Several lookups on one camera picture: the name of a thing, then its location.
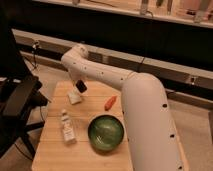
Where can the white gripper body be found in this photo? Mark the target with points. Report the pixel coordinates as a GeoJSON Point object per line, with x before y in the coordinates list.
{"type": "Point", "coordinates": [75, 77]}

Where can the black eraser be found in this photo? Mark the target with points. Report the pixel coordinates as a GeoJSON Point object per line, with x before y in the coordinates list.
{"type": "Point", "coordinates": [81, 86]}

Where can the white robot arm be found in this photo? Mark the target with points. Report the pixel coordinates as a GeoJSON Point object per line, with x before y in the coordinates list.
{"type": "Point", "coordinates": [152, 135]}

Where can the white sponge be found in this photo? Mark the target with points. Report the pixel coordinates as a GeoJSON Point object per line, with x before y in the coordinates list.
{"type": "Point", "coordinates": [74, 97]}

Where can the orange carrot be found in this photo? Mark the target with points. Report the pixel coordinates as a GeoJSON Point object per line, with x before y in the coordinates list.
{"type": "Point", "coordinates": [108, 105]}

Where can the white small bottle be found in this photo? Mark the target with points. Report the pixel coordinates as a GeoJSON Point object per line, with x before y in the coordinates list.
{"type": "Point", "coordinates": [67, 128]}

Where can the black office chair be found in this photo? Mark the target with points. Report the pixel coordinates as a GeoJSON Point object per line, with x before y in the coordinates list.
{"type": "Point", "coordinates": [19, 92]}

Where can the green bowl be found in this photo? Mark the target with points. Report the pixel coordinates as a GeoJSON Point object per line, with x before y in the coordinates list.
{"type": "Point", "coordinates": [105, 133]}

